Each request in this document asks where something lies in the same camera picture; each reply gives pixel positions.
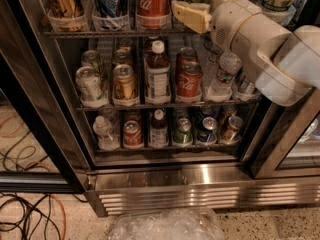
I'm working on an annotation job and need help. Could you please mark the glass fridge door right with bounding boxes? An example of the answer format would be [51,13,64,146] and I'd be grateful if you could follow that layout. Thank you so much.
[251,89,320,178]

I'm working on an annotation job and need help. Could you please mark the gold rear can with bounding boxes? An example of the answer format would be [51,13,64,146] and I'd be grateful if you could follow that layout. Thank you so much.
[116,38,134,52]

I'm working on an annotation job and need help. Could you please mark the gold front can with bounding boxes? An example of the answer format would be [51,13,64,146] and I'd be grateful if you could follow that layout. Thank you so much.
[113,64,136,100]

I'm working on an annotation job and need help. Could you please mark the brown tea bottle middle shelf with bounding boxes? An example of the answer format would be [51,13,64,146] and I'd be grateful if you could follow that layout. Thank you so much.
[146,40,170,99]

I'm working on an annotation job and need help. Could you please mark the blue white tall can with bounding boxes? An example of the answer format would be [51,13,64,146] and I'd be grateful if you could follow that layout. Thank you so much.
[90,0,130,20]

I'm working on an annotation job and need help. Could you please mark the orange cable on floor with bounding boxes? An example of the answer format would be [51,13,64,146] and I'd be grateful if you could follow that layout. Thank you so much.
[0,115,67,240]

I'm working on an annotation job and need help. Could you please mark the top wire shelf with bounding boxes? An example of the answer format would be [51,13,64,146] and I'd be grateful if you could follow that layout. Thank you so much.
[42,23,296,40]

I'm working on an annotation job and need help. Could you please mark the brown tea bottle bottom shelf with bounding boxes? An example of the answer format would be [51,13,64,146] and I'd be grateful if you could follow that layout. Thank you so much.
[149,109,168,148]

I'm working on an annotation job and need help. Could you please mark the clear plastic bag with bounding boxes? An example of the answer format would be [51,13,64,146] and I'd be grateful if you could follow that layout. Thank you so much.
[108,208,225,240]

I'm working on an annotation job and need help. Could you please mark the red Coca-Cola front can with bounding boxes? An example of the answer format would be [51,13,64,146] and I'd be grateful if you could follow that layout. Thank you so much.
[177,61,202,97]

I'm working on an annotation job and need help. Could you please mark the brown tea bottle shelf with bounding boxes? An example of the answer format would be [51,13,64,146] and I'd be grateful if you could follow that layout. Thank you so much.
[146,40,170,99]
[149,109,168,148]

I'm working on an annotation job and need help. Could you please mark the glass fridge door left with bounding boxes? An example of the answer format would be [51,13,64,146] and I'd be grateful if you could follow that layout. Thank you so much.
[0,57,84,194]

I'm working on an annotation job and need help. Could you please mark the wire shelf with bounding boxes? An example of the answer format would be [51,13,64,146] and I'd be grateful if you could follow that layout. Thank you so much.
[42,23,296,40]
[76,97,262,111]

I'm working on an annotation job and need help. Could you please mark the green can bottom shelf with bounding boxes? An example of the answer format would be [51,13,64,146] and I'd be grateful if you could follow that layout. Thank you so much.
[173,118,192,144]

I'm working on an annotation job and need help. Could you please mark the black cables on floor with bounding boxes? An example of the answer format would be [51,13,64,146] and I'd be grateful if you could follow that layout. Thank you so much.
[0,130,88,240]

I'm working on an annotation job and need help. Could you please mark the gold middle can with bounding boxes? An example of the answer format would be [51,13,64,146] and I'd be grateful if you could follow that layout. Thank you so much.
[112,49,133,67]

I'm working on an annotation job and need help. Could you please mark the glass fridge door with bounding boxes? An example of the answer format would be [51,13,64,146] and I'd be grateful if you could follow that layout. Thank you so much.
[0,57,84,194]
[251,89,320,178]

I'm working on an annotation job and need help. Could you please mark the clear water bottle bottom shelf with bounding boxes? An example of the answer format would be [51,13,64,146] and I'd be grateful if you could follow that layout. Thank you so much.
[93,116,119,151]

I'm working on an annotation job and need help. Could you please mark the red Coca-Cola tall can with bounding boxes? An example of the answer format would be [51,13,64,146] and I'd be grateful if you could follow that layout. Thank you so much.
[136,0,170,29]

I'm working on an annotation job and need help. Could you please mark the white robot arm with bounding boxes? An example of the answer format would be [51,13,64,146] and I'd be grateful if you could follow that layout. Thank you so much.
[171,0,320,106]

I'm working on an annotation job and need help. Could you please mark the stainless steel fridge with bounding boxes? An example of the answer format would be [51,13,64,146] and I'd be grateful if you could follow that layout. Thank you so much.
[0,0,320,217]

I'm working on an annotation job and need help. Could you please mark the red can bottom shelf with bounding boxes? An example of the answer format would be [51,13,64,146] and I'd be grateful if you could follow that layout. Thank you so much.
[123,120,143,148]

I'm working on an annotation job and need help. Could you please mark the clear water bottle rear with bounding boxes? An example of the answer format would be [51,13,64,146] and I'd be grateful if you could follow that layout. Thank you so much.
[203,34,224,71]

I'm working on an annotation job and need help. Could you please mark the silver rear can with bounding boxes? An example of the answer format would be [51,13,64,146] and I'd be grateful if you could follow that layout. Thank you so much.
[81,50,104,74]

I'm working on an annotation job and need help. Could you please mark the gold can bottom shelf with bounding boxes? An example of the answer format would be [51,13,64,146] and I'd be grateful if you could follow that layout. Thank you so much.
[220,116,243,144]

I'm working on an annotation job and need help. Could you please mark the blue can bottom shelf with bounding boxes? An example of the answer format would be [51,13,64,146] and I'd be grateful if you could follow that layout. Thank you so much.
[197,117,217,143]

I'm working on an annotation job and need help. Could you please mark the silver striped front can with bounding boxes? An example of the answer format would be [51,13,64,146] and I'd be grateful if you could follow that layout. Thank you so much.
[238,78,255,94]

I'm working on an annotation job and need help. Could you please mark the red Coca-Cola rear can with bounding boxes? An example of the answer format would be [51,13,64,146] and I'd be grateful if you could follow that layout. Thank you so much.
[176,47,198,70]

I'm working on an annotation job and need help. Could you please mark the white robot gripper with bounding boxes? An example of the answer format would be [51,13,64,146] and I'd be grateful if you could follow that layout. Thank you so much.
[171,0,291,63]

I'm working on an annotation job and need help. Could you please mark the clear water bottle front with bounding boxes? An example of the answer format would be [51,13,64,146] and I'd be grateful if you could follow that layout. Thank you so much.
[211,52,242,95]

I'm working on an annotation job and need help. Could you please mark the middle wire shelf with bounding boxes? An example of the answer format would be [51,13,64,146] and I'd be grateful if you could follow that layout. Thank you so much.
[76,97,262,111]

